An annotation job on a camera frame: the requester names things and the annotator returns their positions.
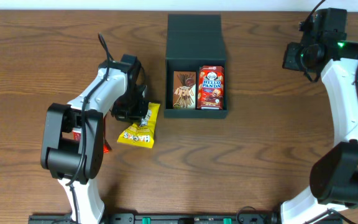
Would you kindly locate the red Hello Panda box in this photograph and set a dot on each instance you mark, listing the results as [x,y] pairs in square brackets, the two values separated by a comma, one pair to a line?
[210,88]

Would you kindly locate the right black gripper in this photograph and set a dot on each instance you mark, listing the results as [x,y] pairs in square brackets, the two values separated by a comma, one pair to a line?
[291,56]

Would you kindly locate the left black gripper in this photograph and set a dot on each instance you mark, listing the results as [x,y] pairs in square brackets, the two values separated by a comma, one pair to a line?
[132,109]

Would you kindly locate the brown Pocky box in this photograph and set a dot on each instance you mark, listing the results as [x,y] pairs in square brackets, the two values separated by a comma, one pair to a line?
[184,90]

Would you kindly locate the yellow Hacks candy bag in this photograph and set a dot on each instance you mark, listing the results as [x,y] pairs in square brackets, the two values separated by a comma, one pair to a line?
[142,134]

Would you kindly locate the red Hacks candy bag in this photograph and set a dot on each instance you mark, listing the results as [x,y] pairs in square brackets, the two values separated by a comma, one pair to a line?
[106,147]

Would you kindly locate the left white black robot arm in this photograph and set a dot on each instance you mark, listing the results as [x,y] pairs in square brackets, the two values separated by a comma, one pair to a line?
[75,164]

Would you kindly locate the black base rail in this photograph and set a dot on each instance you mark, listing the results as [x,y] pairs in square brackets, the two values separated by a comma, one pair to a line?
[130,218]

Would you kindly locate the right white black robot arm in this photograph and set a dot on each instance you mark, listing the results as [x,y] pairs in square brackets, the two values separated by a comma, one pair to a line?
[334,178]

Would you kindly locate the black gift box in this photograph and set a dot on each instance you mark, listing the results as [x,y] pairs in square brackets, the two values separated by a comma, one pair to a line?
[193,40]

